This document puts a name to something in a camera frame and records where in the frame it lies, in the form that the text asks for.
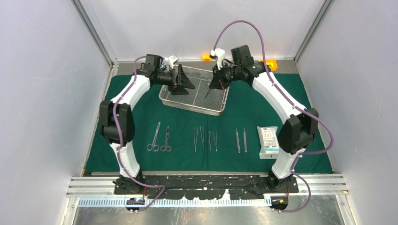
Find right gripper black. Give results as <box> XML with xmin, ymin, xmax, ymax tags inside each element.
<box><xmin>209</xmin><ymin>61</ymin><xmax>241</xmax><ymax>90</ymax></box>

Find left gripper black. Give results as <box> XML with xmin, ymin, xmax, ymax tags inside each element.
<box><xmin>156</xmin><ymin>65</ymin><xmax>195</xmax><ymax>96</ymax></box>

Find metal mesh tray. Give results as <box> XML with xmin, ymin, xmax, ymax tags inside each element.
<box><xmin>159</xmin><ymin>66</ymin><xmax>229</xmax><ymax>116</ymax></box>

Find long steel forceps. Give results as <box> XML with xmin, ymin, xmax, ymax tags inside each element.
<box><xmin>193</xmin><ymin>127</ymin><xmax>199</xmax><ymax>153</ymax></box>

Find steel spatula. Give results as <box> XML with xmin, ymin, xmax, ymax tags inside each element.
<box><xmin>199</xmin><ymin>126</ymin><xmax>205</xmax><ymax>149</ymax></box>

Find steel scalpel handle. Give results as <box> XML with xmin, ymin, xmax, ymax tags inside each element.
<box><xmin>236</xmin><ymin>128</ymin><xmax>241</xmax><ymax>154</ymax></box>
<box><xmin>243</xmin><ymin>128</ymin><xmax>247</xmax><ymax>153</ymax></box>

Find thin steel tweezers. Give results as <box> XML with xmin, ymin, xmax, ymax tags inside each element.
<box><xmin>213</xmin><ymin>132</ymin><xmax>218</xmax><ymax>152</ymax></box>

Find steel scissors blade pair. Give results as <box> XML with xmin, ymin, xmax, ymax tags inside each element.
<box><xmin>160</xmin><ymin>126</ymin><xmax>172</xmax><ymax>152</ymax></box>

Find surgical scissors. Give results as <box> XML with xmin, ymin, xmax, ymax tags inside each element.
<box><xmin>147</xmin><ymin>122</ymin><xmax>161</xmax><ymax>152</ymax></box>

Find white paper packet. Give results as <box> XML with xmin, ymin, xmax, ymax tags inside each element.
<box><xmin>257</xmin><ymin>126</ymin><xmax>280</xmax><ymax>159</ymax></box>

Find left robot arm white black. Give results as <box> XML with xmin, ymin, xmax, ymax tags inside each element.
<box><xmin>99</xmin><ymin>54</ymin><xmax>195</xmax><ymax>194</ymax></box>

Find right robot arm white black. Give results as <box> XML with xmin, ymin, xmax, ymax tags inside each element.
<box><xmin>209</xmin><ymin>45</ymin><xmax>319</xmax><ymax>192</ymax></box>

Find orange toy brick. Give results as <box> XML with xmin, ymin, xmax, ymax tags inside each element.
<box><xmin>201</xmin><ymin>54</ymin><xmax>212</xmax><ymax>61</ymax></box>

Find yellow toy block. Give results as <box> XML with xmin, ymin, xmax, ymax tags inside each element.
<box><xmin>259</xmin><ymin>59</ymin><xmax>278</xmax><ymax>72</ymax></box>

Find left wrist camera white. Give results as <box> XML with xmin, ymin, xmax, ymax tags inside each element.
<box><xmin>164</xmin><ymin>55</ymin><xmax>179</xmax><ymax>71</ymax></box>

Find aluminium frame rail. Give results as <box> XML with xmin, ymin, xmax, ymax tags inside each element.
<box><xmin>66</xmin><ymin>173</ymin><xmax>350</xmax><ymax>197</ymax></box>

